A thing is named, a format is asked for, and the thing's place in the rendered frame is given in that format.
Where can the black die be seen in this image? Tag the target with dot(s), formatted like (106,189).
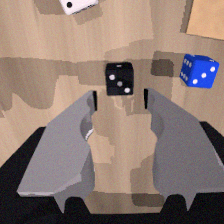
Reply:
(119,79)

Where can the blue die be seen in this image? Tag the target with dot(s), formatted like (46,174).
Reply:
(198,71)

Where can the white die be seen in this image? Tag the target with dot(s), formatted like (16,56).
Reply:
(72,7)

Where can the tan flat mat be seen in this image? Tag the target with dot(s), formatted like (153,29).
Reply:
(206,18)

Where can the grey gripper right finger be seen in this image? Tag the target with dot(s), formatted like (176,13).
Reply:
(189,156)

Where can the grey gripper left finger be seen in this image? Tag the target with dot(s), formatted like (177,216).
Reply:
(54,163)

